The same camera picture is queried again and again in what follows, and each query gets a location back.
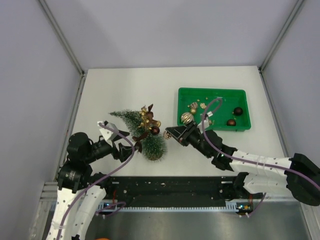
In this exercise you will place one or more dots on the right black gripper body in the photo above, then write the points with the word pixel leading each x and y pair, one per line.
pixel 192 136

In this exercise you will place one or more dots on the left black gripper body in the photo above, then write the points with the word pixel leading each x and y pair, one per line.
pixel 102 150

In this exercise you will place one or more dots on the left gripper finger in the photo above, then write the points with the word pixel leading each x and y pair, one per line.
pixel 124 152
pixel 123 134

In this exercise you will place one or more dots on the small green christmas tree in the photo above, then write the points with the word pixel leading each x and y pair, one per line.
pixel 153 146

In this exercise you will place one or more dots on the brown ribbon gold berry garland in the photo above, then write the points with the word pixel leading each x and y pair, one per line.
pixel 146 121

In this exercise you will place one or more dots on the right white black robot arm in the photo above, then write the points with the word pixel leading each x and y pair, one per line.
pixel 295 176

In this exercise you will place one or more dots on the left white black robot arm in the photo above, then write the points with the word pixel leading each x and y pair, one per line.
pixel 79 191

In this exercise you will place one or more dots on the large silver gold bauble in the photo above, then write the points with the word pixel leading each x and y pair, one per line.
pixel 186 118

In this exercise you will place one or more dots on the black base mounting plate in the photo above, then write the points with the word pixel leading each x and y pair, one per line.
pixel 174 191

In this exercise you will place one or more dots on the green plastic tray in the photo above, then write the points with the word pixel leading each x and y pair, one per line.
pixel 231 98

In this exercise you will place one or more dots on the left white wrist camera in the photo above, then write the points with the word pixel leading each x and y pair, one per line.
pixel 108 130

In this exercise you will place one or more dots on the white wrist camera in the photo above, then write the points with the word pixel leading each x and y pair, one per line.
pixel 207 121
pixel 108 130

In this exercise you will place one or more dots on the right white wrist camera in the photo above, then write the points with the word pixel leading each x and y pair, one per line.
pixel 207 121

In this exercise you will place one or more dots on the grey slotted cable duct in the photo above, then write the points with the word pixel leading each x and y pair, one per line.
pixel 108 207

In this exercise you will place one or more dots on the left aluminium frame post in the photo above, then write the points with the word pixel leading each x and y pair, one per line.
pixel 60 36

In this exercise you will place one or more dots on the aluminium frame post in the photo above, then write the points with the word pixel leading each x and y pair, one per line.
pixel 60 36
pixel 298 6

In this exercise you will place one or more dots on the right aluminium frame post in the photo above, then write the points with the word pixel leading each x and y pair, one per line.
pixel 298 6

